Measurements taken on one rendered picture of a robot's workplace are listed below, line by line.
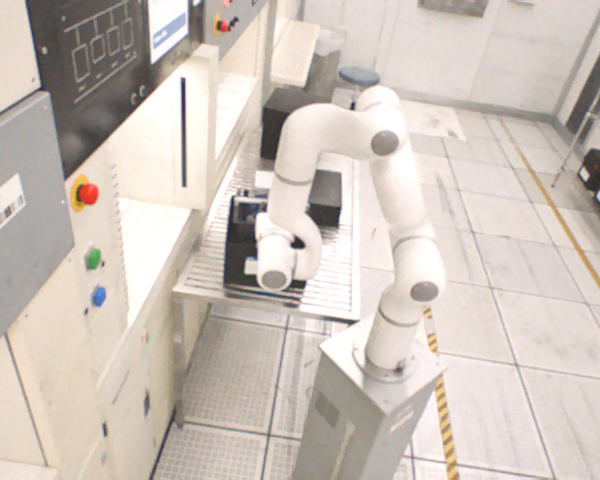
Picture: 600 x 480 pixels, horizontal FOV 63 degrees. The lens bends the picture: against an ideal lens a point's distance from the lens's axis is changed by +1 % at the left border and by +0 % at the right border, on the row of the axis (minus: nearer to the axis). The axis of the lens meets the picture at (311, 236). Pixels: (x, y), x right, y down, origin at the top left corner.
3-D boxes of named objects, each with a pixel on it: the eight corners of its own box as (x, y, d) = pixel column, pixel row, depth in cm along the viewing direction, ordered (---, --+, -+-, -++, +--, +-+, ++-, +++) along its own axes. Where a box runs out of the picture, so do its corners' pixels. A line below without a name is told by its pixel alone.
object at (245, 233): (228, 276, 162) (233, 194, 143) (232, 238, 178) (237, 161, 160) (301, 280, 165) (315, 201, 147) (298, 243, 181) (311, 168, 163)
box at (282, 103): (316, 170, 231) (325, 119, 216) (257, 157, 232) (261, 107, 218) (324, 145, 254) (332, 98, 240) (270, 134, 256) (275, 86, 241)
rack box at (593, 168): (572, 173, 413) (587, 145, 398) (605, 179, 413) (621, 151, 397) (584, 191, 388) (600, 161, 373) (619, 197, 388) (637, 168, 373)
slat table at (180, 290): (322, 451, 199) (360, 320, 155) (175, 429, 198) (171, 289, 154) (335, 255, 305) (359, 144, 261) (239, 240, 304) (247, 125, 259)
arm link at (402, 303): (418, 298, 139) (443, 230, 125) (428, 349, 124) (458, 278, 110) (376, 292, 138) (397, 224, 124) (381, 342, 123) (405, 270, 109)
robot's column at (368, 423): (389, 494, 189) (449, 366, 145) (336, 542, 173) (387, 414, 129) (340, 439, 205) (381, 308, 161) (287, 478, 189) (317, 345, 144)
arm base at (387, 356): (428, 362, 145) (447, 318, 134) (386, 394, 134) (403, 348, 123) (382, 322, 156) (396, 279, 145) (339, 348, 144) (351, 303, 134)
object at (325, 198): (339, 229, 194) (345, 201, 187) (265, 218, 193) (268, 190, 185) (339, 191, 218) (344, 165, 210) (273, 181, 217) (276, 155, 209)
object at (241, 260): (222, 284, 159) (224, 242, 149) (228, 234, 181) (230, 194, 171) (306, 290, 163) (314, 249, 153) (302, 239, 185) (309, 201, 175)
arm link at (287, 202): (341, 169, 116) (313, 266, 133) (274, 158, 113) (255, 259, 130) (346, 189, 108) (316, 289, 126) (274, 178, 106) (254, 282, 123)
